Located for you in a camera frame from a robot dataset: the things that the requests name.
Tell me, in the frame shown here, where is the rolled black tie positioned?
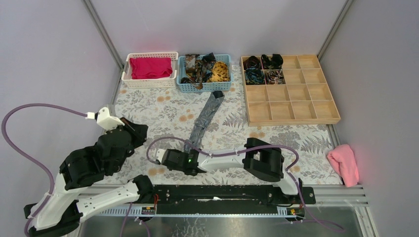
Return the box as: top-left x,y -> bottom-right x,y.
261,54 -> 284,69

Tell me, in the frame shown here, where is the orange floral tie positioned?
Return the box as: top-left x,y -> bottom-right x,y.
180,54 -> 211,90

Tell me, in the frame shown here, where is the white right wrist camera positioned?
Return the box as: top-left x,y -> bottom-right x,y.
156,149 -> 166,163

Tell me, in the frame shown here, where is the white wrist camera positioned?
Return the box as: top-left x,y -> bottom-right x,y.
85,104 -> 125,131
156,149 -> 166,163

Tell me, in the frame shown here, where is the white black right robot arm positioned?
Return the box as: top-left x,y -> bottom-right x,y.
156,138 -> 303,203

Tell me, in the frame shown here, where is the yellow patterned tie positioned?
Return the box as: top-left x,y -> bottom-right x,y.
208,61 -> 230,82

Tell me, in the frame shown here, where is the light blue plastic basket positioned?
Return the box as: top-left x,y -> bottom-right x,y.
176,54 -> 234,93

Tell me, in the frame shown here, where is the dark navy red tie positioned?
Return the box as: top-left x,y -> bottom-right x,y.
197,53 -> 216,82

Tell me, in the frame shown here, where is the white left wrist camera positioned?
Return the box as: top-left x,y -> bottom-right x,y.
85,104 -> 125,131

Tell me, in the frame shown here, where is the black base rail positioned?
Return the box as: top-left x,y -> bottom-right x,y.
135,185 -> 316,215

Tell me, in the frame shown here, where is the white plastic basket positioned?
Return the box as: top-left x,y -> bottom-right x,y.
121,52 -> 178,89

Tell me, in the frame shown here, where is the floral tablecloth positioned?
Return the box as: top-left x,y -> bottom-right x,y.
104,66 -> 342,185

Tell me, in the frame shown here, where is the pink cloth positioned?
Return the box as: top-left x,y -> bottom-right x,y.
327,144 -> 359,187

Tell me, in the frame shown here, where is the rolled navy blue tie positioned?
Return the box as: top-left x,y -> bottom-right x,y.
245,68 -> 265,85

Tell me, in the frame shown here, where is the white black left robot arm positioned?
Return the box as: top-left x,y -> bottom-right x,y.
24,118 -> 154,237

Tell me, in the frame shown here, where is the magenta cloth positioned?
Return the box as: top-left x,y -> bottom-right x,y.
129,57 -> 173,79

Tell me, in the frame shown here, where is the rolled dark red tie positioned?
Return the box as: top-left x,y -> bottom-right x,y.
243,56 -> 262,70

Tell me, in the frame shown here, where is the wooden compartment tray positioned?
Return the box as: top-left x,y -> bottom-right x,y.
240,54 -> 341,126

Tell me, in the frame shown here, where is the grey leaf pattern tie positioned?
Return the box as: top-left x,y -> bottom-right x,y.
184,91 -> 224,153

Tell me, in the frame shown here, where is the rolled multicolour tie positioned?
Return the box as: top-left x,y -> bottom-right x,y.
265,69 -> 285,84

